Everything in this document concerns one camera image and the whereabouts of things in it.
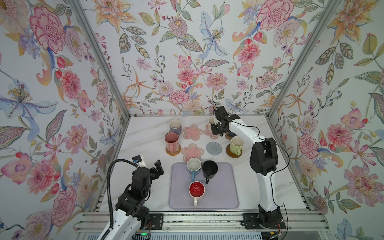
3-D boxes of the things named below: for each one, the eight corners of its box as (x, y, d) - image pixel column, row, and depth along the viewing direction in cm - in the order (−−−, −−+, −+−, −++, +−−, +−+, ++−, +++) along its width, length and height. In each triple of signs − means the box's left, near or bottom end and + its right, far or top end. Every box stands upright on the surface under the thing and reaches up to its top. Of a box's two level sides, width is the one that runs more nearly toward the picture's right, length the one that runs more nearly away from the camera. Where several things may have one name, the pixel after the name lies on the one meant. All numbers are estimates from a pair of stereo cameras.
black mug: (203, 185, 86) (204, 179, 79) (202, 166, 93) (203, 160, 87) (217, 185, 86) (219, 179, 79) (215, 166, 93) (217, 160, 87)
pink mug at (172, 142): (165, 159, 99) (162, 149, 90) (167, 142, 107) (165, 132, 98) (178, 159, 99) (177, 149, 90) (179, 142, 107) (178, 132, 98)
